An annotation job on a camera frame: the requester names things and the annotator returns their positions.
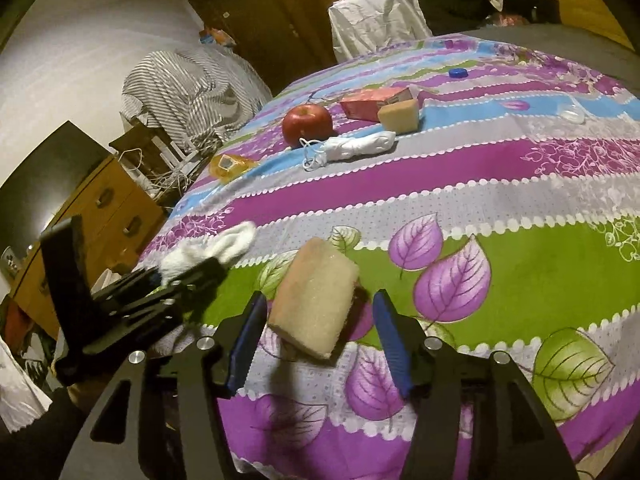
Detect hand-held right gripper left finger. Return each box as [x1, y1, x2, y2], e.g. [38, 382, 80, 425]
[57, 290, 268, 480]

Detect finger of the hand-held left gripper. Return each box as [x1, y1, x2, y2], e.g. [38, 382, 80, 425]
[170, 290, 206, 328]
[160, 257, 227, 301]

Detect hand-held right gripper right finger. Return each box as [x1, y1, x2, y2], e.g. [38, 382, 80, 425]
[372, 289, 581, 480]

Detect white tissue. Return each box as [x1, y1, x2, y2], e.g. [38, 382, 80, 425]
[160, 222, 257, 281]

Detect beige pink sponge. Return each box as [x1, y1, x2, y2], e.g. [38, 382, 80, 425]
[268, 238, 361, 361]

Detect person's left forearm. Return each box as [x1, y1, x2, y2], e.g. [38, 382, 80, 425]
[20, 380, 108, 480]

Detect wooden dresser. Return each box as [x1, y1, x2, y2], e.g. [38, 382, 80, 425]
[10, 152, 168, 341]

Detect black television screen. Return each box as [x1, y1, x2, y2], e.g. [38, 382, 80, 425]
[0, 120, 111, 281]

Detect orange clear wrapper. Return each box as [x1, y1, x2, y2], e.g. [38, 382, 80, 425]
[209, 152, 258, 181]

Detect white crumpled fabric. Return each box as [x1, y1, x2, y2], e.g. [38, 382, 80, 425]
[0, 340, 53, 433]

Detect red apple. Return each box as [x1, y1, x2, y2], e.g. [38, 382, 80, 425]
[281, 103, 335, 149]

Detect grey striped cloth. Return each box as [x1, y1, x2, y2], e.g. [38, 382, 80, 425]
[121, 49, 273, 153]

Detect white face mask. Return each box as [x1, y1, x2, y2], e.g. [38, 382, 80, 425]
[300, 130, 397, 172]

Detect yellow sponge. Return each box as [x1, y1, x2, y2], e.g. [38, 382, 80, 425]
[377, 98, 421, 135]

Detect orange bag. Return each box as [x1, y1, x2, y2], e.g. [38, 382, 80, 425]
[199, 26, 236, 48]

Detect pink cardboard box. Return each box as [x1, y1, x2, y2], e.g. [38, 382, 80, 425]
[339, 86, 421, 123]

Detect dark wooden wardrobe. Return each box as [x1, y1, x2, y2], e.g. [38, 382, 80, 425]
[187, 0, 416, 98]

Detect clear round lid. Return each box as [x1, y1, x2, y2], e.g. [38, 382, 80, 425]
[557, 102, 586, 126]

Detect red patterned bag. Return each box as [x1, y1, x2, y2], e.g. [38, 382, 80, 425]
[492, 10, 531, 28]

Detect grey blanket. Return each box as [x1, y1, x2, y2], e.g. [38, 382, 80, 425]
[460, 22, 640, 106]

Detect white cables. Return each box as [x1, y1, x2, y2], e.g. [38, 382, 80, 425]
[120, 147, 211, 196]

